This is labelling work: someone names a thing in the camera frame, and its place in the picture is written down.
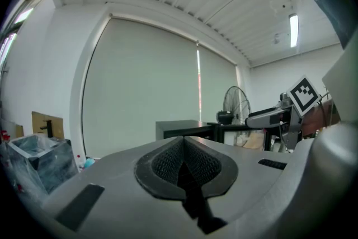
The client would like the grey roller blind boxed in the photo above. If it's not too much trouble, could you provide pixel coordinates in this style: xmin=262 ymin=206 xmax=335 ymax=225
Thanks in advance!
xmin=82 ymin=16 xmax=200 ymax=159
xmin=199 ymin=46 xmax=239 ymax=124

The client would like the long ceiling light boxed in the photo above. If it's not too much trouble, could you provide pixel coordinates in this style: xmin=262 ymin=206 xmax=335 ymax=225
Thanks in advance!
xmin=289 ymin=13 xmax=299 ymax=49

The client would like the black pedestal fan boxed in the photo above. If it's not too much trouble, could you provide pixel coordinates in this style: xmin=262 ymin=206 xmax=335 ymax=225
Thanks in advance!
xmin=217 ymin=86 xmax=252 ymax=125

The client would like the side window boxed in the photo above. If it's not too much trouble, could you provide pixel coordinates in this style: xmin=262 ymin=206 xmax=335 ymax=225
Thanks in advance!
xmin=0 ymin=7 xmax=35 ymax=71

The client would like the brown cardboard sheet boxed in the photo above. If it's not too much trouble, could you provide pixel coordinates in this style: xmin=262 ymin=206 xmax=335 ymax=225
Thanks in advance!
xmin=31 ymin=111 xmax=65 ymax=140

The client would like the black faucet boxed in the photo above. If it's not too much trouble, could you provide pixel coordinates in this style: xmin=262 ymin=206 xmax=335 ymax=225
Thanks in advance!
xmin=39 ymin=119 xmax=54 ymax=138

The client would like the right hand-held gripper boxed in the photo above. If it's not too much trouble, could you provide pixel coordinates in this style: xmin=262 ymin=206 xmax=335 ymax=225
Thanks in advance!
xmin=245 ymin=74 xmax=323 ymax=152

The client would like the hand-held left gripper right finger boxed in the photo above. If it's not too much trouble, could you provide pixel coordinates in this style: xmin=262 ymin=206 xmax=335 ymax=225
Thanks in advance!
xmin=183 ymin=135 xmax=297 ymax=235

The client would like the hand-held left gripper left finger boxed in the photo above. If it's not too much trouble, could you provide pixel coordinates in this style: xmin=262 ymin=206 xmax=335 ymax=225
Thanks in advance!
xmin=41 ymin=135 xmax=208 ymax=239

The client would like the plastic-wrapped grey sink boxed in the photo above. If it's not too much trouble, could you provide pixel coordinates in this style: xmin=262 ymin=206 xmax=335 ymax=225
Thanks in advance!
xmin=7 ymin=133 xmax=79 ymax=195

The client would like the person's right forearm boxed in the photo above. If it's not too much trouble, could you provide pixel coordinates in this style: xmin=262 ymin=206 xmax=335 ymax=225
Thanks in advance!
xmin=301 ymin=97 xmax=341 ymax=137

